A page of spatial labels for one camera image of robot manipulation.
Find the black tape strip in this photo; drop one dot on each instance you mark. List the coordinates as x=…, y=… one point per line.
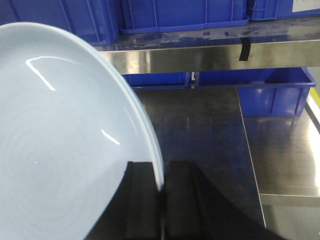
x=245, y=49

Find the blue crate under shelf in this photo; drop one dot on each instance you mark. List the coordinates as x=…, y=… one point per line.
x=159, y=81

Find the white paper label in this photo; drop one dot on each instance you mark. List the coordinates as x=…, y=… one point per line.
x=305, y=5

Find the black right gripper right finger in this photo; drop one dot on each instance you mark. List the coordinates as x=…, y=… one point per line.
x=196, y=210

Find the blue plastic crate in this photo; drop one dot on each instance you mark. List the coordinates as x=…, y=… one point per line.
x=262, y=10
x=96, y=21
x=159, y=16

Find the blue plastic crate left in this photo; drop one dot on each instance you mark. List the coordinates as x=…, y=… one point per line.
x=96, y=21

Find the blue plastic crate middle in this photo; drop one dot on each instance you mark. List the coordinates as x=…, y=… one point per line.
x=159, y=16

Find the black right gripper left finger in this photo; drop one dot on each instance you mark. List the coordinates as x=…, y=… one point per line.
x=134, y=210

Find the blue plastic crate right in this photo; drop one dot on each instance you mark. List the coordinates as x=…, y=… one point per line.
x=262, y=10

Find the light blue plate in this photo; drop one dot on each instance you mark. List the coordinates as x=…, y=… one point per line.
x=69, y=126

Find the blue crate lower right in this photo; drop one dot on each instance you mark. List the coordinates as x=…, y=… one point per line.
x=269, y=92

